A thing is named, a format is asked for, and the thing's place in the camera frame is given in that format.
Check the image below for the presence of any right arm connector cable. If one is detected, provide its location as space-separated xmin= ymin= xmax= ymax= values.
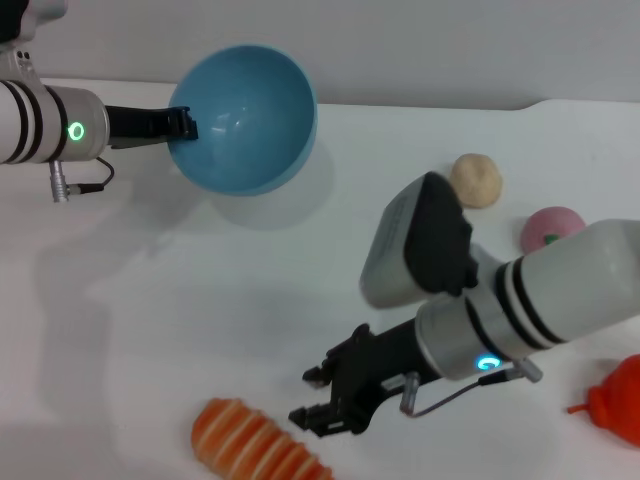
xmin=399 ymin=359 xmax=545 ymax=419

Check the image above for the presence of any red orange plastic toy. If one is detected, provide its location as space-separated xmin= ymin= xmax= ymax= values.
xmin=567 ymin=353 xmax=640 ymax=449

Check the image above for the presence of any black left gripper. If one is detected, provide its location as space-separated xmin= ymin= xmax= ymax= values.
xmin=103 ymin=104 xmax=200 ymax=150

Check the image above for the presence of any left arm connector cable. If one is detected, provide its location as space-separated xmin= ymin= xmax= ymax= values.
xmin=48 ymin=156 xmax=116 ymax=204

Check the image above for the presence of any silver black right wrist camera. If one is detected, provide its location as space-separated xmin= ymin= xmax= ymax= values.
xmin=359 ymin=172 xmax=481 ymax=307

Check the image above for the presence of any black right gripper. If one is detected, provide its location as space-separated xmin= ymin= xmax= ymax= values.
xmin=288 ymin=319 xmax=431 ymax=439

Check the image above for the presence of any blue bowl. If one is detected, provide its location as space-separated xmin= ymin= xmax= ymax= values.
xmin=168 ymin=44 xmax=319 ymax=196

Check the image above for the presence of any beige round bun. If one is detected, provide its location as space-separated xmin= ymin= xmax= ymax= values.
xmin=449 ymin=153 xmax=503 ymax=211

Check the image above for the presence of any long rectangular toast bread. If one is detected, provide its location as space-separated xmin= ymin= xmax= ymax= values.
xmin=191 ymin=397 xmax=335 ymax=480

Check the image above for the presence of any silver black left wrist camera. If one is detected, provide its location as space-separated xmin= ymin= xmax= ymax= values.
xmin=0 ymin=0 xmax=69 ymax=46

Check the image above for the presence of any arm connector cable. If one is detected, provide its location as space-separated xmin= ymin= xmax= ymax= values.
xmin=48 ymin=156 xmax=116 ymax=204
xmin=399 ymin=359 xmax=545 ymax=419

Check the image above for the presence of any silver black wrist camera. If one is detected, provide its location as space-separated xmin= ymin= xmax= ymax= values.
xmin=0 ymin=0 xmax=69 ymax=46
xmin=359 ymin=172 xmax=481 ymax=307

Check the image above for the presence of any pink peach bun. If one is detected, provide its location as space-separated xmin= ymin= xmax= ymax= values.
xmin=521 ymin=207 xmax=587 ymax=253

